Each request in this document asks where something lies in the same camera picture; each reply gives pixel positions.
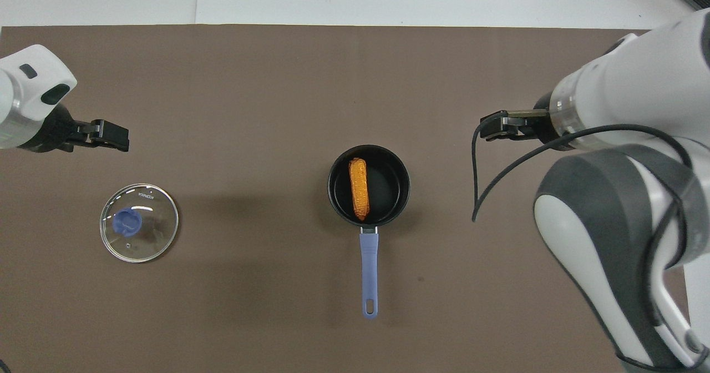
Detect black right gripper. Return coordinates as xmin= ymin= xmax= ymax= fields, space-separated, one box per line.
xmin=479 ymin=107 xmax=575 ymax=152

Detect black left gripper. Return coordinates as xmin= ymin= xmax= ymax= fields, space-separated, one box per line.
xmin=19 ymin=105 xmax=130 ymax=153

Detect glass lid with blue knob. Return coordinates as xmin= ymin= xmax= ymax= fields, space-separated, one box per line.
xmin=99 ymin=183 xmax=180 ymax=264

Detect yellow corn cob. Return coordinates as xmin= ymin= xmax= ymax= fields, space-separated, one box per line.
xmin=348 ymin=158 xmax=371 ymax=222

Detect dark blue saucepan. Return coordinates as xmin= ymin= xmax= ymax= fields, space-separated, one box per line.
xmin=327 ymin=144 xmax=412 ymax=320

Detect brown table mat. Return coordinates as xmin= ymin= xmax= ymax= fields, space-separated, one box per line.
xmin=0 ymin=24 xmax=691 ymax=373

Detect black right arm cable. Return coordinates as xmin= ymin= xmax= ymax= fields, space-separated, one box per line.
xmin=471 ymin=109 xmax=701 ymax=329

